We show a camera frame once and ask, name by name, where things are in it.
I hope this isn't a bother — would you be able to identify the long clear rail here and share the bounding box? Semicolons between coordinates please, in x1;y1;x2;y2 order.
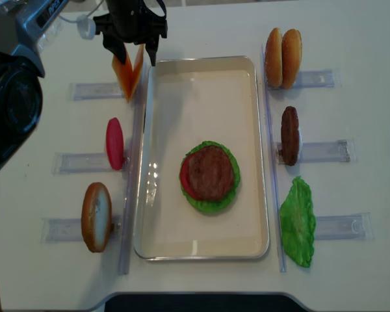
118;64;150;276
261;45;287;272

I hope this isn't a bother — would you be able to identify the clear holder for bun half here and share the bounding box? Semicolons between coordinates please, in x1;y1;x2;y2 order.
41;216;122;244

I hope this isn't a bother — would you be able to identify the white cable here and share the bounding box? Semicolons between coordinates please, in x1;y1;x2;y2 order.
57;0;105;40

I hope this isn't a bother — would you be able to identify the bun half with white face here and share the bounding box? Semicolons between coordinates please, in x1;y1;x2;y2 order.
81;182;112;253

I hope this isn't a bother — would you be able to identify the sesame bun right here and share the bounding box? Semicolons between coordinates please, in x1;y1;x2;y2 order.
281;29;302;89

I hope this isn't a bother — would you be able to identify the green lettuce leaf on tray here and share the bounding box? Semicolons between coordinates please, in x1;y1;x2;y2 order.
181;140;241;214

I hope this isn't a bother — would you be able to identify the sesame bun left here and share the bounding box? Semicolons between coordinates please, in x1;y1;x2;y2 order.
265;28;283;88

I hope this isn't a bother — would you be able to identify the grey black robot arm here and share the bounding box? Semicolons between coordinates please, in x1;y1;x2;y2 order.
0;0;168;169

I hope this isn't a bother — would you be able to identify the clear holder for buns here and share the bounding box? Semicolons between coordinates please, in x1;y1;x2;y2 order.
266;68;341;91

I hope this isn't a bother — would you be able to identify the brown meat patty on tray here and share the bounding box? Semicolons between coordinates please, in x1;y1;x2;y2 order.
188;145;234;202

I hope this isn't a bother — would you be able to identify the green lettuce leaf standing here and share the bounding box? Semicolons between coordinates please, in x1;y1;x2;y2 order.
279;176;316;268

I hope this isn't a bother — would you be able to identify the long clear rail left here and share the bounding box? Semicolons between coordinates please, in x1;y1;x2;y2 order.
118;64;150;276

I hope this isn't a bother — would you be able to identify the white rectangular tray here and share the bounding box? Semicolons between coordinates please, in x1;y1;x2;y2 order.
134;56;270;261

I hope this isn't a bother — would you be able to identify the clear holder for lettuce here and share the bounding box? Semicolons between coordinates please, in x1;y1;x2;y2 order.
315;213;374;241

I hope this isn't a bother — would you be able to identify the sesame bun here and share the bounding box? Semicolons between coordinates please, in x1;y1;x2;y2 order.
281;29;302;89
265;28;283;88

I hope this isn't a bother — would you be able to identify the clear holder for patty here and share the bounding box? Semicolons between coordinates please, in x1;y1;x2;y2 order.
295;139;358;164

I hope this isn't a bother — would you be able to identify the red tomato slice standing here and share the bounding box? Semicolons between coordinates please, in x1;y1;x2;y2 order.
105;118;124;170

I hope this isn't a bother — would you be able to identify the red tomato slice on tray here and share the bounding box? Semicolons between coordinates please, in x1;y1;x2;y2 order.
179;153;201;200

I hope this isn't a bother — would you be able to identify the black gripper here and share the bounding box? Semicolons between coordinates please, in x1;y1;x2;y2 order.
93;0;168;66

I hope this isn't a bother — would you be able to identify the clear holder for tomato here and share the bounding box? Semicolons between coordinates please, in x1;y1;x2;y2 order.
51;153;114;175

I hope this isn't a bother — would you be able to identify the dark base at table edge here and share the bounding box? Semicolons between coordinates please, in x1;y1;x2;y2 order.
105;293;305;311

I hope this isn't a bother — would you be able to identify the long clear rail right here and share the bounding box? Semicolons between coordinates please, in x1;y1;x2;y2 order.
261;45;287;272

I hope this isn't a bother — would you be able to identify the clear holder for cheese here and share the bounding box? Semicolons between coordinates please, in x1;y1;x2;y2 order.
70;83;124;101

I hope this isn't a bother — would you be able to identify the brown meat patty standing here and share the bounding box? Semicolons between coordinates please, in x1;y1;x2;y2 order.
281;106;301;166

